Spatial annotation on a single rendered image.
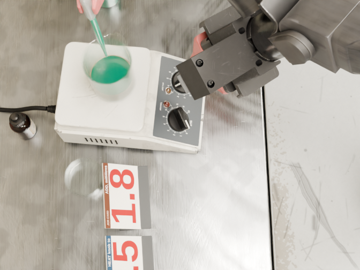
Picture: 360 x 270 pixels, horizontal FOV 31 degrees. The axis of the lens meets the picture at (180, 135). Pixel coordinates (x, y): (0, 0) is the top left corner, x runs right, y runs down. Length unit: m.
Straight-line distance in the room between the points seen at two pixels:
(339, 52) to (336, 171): 0.37
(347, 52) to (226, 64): 0.15
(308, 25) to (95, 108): 0.36
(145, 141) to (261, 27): 0.26
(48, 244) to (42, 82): 0.24
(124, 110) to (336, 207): 0.33
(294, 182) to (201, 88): 0.30
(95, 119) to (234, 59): 0.24
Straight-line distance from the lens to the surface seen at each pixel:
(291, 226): 0.94
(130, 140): 0.90
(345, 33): 0.61
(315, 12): 0.63
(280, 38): 0.65
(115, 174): 0.92
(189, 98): 0.93
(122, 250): 0.90
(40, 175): 0.96
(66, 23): 1.03
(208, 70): 0.69
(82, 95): 0.89
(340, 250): 0.95
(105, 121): 0.88
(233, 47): 0.72
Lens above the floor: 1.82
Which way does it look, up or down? 75 degrees down
